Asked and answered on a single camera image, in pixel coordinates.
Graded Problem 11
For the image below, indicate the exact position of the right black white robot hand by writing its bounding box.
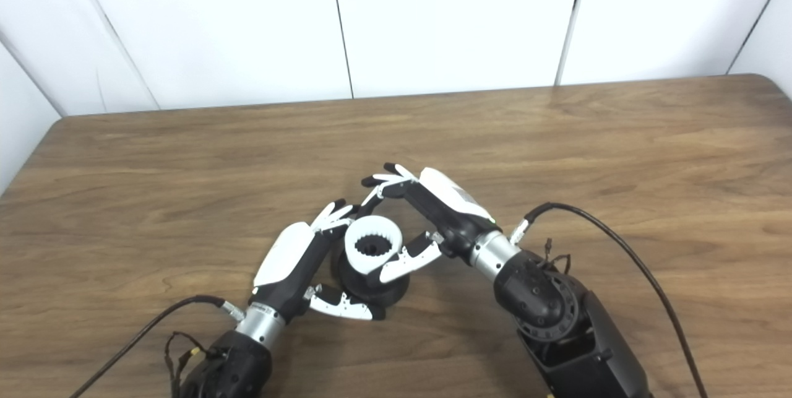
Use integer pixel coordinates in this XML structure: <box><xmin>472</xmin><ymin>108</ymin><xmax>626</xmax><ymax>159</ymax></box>
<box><xmin>361</xmin><ymin>163</ymin><xmax>501</xmax><ymax>284</ymax></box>

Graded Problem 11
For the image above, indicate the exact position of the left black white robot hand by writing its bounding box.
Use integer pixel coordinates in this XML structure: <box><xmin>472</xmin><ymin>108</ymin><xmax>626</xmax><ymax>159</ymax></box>
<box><xmin>251</xmin><ymin>199</ymin><xmax>385</xmax><ymax>322</ymax></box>

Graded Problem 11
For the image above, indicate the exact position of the white ring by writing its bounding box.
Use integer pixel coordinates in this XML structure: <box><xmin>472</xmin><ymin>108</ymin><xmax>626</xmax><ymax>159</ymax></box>
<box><xmin>343</xmin><ymin>215</ymin><xmax>404</xmax><ymax>275</ymax></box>

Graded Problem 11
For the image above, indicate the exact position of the round black part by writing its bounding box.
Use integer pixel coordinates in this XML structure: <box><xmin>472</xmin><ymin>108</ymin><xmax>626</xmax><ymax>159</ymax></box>
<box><xmin>331</xmin><ymin>234</ymin><xmax>411</xmax><ymax>309</ymax></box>

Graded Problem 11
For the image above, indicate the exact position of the thin right arm wire bundle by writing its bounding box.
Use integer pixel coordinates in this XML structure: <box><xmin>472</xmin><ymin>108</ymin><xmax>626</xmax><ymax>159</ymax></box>
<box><xmin>538</xmin><ymin>238</ymin><xmax>573</xmax><ymax>275</ymax></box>

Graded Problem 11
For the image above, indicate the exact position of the thin arm wire bundle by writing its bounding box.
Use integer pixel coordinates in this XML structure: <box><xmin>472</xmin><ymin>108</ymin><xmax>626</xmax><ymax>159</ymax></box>
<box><xmin>164</xmin><ymin>331</ymin><xmax>220</xmax><ymax>398</ymax></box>
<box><xmin>538</xmin><ymin>238</ymin><xmax>573</xmax><ymax>275</ymax></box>

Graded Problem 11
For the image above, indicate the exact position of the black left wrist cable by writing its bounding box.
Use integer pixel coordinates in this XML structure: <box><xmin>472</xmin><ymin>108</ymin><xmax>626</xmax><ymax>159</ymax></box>
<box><xmin>69</xmin><ymin>295</ymin><xmax>245</xmax><ymax>398</ymax></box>

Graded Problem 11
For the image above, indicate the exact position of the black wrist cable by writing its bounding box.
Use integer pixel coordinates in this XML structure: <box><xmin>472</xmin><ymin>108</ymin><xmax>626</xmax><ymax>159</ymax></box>
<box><xmin>69</xmin><ymin>295</ymin><xmax>245</xmax><ymax>398</ymax></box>
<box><xmin>509</xmin><ymin>202</ymin><xmax>709</xmax><ymax>398</ymax></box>

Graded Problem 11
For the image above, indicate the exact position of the thin left arm wire bundle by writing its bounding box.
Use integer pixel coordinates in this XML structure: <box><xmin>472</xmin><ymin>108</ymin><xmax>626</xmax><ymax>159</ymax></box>
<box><xmin>164</xmin><ymin>331</ymin><xmax>220</xmax><ymax>398</ymax></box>

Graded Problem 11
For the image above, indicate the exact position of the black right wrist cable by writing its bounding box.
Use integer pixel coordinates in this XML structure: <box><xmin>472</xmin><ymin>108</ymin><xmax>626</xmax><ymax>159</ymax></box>
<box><xmin>509</xmin><ymin>202</ymin><xmax>709</xmax><ymax>398</ymax></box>

